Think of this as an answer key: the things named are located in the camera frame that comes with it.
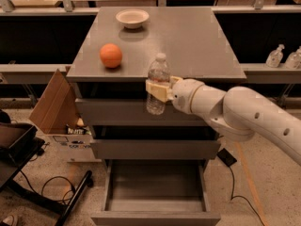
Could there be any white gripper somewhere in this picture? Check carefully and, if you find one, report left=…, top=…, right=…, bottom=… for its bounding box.
left=146, top=76, right=204, bottom=114

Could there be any clear plastic water bottle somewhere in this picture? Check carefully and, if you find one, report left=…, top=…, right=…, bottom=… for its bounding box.
left=146, top=53, right=170, bottom=115

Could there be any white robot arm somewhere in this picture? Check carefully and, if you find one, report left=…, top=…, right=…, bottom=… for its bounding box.
left=146, top=76, right=301, bottom=165

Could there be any grey top drawer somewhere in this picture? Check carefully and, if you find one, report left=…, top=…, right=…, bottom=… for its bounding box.
left=75, top=99, right=206, bottom=126

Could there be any grey drawer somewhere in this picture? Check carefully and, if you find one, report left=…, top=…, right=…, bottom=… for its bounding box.
left=90, top=139, right=220, bottom=160
left=91, top=160, right=221, bottom=226
left=75, top=99, right=206, bottom=126

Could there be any grey drawer cabinet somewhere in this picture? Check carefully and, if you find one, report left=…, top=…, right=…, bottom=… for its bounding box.
left=66, top=6, right=247, bottom=226

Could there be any grey middle drawer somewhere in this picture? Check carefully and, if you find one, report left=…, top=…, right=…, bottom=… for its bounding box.
left=90, top=139, right=220, bottom=160

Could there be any clear soap dispenser bottle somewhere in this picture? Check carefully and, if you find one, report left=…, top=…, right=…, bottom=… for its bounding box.
left=266, top=44, right=285, bottom=68

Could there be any grey bottom drawer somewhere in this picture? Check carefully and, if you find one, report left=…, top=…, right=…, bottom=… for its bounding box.
left=91, top=160, right=221, bottom=226

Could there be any orange ball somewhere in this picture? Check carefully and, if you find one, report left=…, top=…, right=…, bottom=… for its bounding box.
left=100, top=43, right=122, bottom=69

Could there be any white bowl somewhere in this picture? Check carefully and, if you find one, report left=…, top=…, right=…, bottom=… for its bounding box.
left=116, top=9, right=150, bottom=29

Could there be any black power adapter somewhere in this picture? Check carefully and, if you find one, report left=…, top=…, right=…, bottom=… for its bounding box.
left=217, top=149, right=237, bottom=167

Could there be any open cardboard box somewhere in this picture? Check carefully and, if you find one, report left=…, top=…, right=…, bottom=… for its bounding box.
left=29, top=70, right=100, bottom=163

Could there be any black rolling table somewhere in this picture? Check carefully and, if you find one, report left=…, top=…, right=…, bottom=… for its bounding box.
left=0, top=137, right=94, bottom=226

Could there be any black tray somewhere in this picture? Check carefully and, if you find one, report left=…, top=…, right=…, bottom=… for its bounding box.
left=0, top=122, right=37, bottom=160

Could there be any shoe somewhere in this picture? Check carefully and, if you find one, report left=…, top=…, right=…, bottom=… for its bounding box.
left=0, top=215, right=19, bottom=226

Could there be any black adapter cable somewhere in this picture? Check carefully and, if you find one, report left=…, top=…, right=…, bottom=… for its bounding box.
left=228, top=166, right=267, bottom=226

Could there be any black floor cable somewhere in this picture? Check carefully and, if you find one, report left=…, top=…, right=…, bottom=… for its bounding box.
left=19, top=169, right=77, bottom=205

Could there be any grey metal shelf rail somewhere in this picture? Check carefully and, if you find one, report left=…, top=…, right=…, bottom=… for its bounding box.
left=0, top=64, right=71, bottom=84

